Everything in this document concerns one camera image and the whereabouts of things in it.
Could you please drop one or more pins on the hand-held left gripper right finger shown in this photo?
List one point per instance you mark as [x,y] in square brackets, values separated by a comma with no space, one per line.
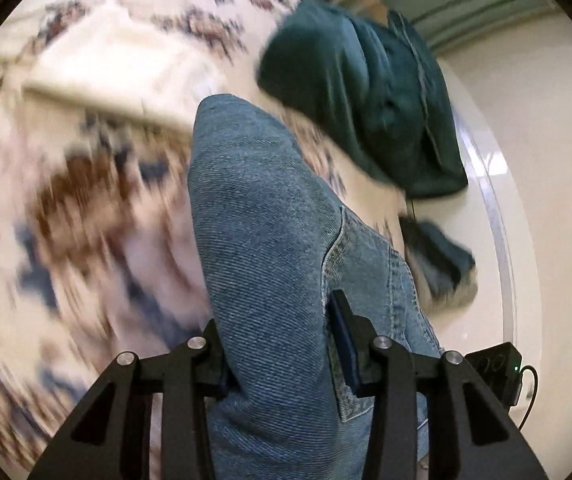
[348,355]

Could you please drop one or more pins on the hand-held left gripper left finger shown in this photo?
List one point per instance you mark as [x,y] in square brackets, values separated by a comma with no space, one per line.
[211,355]

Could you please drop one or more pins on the blue denim pants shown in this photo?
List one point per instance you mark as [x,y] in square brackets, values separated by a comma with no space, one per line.
[266,240]

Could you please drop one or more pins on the white folded pants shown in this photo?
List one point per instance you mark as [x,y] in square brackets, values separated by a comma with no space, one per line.
[116,70]

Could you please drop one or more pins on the dark blue folded clothing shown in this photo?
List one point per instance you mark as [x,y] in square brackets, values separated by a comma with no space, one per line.
[435,250]

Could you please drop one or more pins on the white headboard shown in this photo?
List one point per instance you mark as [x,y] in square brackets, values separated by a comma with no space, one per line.
[480,230]

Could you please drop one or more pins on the floral bedspread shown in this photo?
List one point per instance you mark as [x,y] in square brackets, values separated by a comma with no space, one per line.
[91,200]

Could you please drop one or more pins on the teal plush blanket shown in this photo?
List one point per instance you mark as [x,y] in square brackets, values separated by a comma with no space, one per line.
[365,90]

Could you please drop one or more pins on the teal striped curtain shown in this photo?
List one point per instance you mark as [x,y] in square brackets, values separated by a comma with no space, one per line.
[455,5]

